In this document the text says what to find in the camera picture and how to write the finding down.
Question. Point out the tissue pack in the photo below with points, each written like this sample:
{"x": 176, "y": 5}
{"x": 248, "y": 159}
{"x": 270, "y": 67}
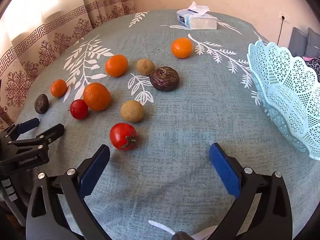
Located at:
{"x": 197, "y": 20}

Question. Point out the light blue plastic basket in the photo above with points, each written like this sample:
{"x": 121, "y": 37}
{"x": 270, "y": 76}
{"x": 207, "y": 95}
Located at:
{"x": 287, "y": 97}

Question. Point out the large red tomato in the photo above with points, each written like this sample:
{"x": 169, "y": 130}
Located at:
{"x": 122, "y": 135}

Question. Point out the small orange mandarin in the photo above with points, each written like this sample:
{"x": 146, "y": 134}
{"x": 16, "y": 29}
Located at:
{"x": 58, "y": 88}

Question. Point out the smooth round orange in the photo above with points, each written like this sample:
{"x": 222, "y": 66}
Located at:
{"x": 182, "y": 47}
{"x": 116, "y": 65}

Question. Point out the white wall outlet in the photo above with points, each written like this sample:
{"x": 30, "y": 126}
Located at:
{"x": 285, "y": 17}

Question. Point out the dark brown water chestnut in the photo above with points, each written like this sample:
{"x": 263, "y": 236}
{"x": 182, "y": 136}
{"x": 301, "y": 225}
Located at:
{"x": 164, "y": 78}
{"x": 181, "y": 236}
{"x": 41, "y": 103}

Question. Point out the small red tomato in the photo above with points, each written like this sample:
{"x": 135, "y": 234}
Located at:
{"x": 78, "y": 109}

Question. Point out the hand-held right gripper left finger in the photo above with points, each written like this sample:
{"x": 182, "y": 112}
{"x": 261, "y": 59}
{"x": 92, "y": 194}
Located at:
{"x": 93, "y": 175}

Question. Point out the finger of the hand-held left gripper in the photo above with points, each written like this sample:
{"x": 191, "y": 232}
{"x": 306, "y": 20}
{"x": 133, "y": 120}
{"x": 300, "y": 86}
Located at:
{"x": 51, "y": 133}
{"x": 28, "y": 125}

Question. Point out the tan round fruit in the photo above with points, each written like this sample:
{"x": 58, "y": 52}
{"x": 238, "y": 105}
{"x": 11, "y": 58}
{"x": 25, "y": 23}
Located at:
{"x": 145, "y": 67}
{"x": 132, "y": 111}

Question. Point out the beige patterned curtain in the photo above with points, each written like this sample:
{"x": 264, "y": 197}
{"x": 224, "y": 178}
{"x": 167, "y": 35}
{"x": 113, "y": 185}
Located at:
{"x": 50, "y": 37}

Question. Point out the teal leaf print tablecloth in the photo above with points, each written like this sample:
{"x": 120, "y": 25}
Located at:
{"x": 190, "y": 120}

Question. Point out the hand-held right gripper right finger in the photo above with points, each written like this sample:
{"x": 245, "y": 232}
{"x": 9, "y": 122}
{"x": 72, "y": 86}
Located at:
{"x": 225, "y": 170}

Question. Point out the leopard print cloth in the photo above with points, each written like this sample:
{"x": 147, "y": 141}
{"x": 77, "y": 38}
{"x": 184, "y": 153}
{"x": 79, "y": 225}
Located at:
{"x": 314, "y": 66}

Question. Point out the large orange mandarin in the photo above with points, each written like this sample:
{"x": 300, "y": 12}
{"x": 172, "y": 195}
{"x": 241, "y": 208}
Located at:
{"x": 97, "y": 96}

